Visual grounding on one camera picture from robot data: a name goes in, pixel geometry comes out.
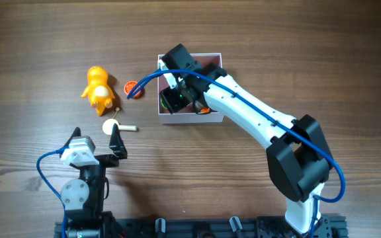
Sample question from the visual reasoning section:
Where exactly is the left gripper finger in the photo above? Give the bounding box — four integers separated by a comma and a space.
109, 124, 128, 158
62, 127, 81, 148

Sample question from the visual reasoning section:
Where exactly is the white plush duck yellow hat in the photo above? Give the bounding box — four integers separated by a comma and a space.
199, 108, 211, 114

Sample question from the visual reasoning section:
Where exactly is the orange dinosaur figure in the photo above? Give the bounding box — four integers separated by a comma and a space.
81, 66, 115, 116

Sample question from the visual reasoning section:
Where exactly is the orange round wheel toy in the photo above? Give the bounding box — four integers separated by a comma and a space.
124, 81, 144, 99

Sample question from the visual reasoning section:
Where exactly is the green patterned ball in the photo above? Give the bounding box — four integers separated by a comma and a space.
160, 99, 168, 110

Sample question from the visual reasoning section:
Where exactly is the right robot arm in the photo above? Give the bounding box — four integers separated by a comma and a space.
157, 59, 333, 237

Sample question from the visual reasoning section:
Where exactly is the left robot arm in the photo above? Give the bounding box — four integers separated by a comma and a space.
59, 124, 128, 238

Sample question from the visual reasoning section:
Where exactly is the white box pink interior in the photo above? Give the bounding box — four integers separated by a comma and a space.
158, 53, 224, 124

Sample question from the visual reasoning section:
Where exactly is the left blue cable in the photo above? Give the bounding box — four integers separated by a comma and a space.
36, 148, 68, 238

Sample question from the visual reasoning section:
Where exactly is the blue cable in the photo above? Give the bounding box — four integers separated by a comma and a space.
126, 68, 347, 238
36, 148, 68, 238

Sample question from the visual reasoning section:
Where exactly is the right blue cable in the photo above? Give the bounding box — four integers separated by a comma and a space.
126, 68, 347, 238

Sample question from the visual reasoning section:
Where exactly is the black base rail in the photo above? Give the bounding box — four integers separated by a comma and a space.
54, 214, 347, 238

